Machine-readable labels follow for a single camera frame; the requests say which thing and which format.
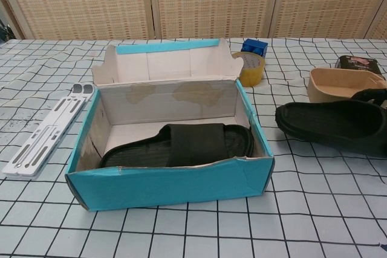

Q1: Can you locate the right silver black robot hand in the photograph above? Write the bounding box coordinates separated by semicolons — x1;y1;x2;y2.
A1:
352;87;387;109

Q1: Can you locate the black rubber slipper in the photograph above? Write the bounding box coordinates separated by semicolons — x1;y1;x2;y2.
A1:
98;123;253;169
275;88;387;158

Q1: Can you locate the teal cardboard shoe box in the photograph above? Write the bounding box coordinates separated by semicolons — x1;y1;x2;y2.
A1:
65;37;275;212

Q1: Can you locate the beige rectangular tray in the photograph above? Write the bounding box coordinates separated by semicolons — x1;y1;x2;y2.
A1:
307;68;387;103

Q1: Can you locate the woven bamboo screen panel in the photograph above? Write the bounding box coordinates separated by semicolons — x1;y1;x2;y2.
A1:
0;0;154;41
149;0;284;41
273;0;387;40
364;0;387;40

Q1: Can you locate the yellow packing tape roll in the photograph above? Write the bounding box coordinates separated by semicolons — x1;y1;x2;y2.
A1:
238;51;267;87

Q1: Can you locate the blue plastic block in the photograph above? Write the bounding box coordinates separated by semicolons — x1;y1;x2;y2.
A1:
241;39;269;59

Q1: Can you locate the white black checked tablecloth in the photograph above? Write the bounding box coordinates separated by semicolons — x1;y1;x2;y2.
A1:
0;37;387;258

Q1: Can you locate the white folding laptop stand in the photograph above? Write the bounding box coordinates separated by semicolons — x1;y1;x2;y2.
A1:
2;83;97;178

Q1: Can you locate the black equipment piece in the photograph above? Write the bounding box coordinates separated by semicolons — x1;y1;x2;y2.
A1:
0;21;13;42

